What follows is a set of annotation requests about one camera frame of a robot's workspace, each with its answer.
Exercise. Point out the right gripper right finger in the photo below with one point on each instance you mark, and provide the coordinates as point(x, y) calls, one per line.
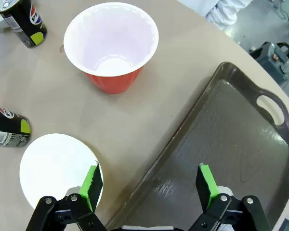
point(204, 187)

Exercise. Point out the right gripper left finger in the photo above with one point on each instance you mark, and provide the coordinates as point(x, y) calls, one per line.
point(91, 190)

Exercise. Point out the red plastic cup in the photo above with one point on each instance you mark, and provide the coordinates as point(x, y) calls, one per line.
point(110, 84)

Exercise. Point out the black Pepsi soda can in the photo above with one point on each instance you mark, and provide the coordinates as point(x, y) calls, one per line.
point(26, 24)
point(4, 125)

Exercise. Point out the person's left forearm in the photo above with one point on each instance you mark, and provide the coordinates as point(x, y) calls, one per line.
point(224, 14)

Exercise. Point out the brown plastic serving tray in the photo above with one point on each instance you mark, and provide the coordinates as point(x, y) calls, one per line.
point(219, 144)

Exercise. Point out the black wheeled device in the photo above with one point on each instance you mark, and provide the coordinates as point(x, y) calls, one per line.
point(274, 60)

